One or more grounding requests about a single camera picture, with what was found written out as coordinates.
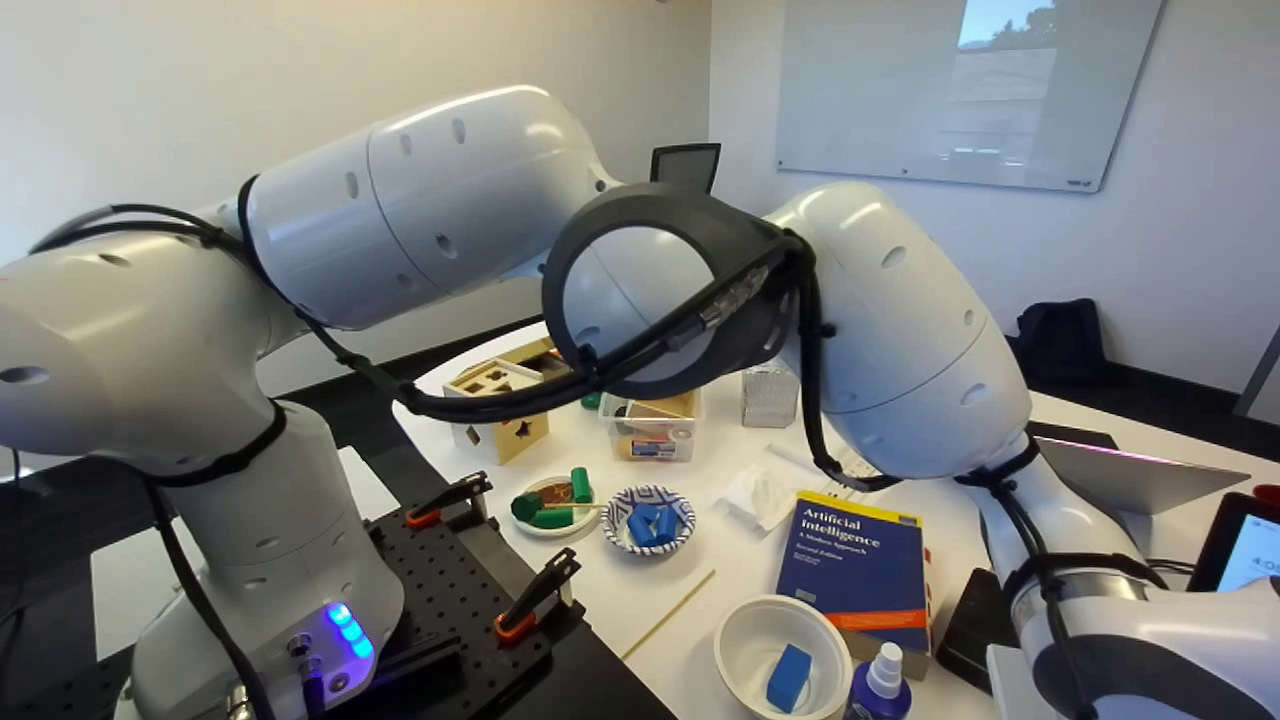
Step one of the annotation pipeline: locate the clear plastic bin white lid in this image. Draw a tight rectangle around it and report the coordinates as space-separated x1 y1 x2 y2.
602 389 703 469

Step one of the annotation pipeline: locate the blue bottle with white nozzle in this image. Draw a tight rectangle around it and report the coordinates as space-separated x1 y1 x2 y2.
845 641 917 720

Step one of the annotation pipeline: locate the wooden box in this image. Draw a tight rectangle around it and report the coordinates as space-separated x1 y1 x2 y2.
507 335 568 377

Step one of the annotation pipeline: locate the grey tissue holder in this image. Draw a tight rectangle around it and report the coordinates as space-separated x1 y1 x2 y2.
740 366 801 433

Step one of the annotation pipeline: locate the wooden shape sorter cube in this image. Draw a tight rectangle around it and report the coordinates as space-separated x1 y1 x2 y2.
446 351 552 469

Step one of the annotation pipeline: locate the blue block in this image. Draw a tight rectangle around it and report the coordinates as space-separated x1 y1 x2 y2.
625 500 681 552

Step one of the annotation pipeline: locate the blue patterned bowl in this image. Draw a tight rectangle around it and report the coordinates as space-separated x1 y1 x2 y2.
602 483 700 561

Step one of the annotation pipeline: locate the white plate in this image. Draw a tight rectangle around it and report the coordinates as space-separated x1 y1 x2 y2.
506 469 604 543

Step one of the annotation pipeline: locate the black office chair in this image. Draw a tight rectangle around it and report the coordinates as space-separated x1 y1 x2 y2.
649 139 724 201

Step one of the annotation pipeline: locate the black clamp orange tip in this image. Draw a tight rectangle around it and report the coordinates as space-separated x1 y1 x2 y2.
488 543 590 646
401 469 495 537

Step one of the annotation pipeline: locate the blue book with orange stripe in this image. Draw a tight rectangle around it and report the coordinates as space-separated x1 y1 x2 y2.
774 483 935 655

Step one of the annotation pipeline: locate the white bowl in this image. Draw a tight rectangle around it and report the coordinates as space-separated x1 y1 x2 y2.
707 591 855 720

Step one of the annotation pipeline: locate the whiteboard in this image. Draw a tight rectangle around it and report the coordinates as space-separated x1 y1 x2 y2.
778 0 1171 201

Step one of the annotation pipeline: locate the black bag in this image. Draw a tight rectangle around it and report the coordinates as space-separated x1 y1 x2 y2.
1008 295 1113 392

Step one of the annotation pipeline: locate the black box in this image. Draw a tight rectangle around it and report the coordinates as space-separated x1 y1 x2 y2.
931 569 1024 696

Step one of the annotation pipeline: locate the silver laptop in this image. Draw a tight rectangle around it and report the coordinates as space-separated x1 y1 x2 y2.
1028 418 1252 519

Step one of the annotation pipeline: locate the black tablet with screen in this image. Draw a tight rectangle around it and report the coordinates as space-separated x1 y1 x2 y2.
1186 486 1280 601

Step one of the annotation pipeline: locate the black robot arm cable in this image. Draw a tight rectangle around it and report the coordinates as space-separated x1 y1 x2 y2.
25 173 1176 720

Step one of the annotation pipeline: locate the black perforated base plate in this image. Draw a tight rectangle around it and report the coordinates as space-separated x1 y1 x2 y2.
351 496 677 720

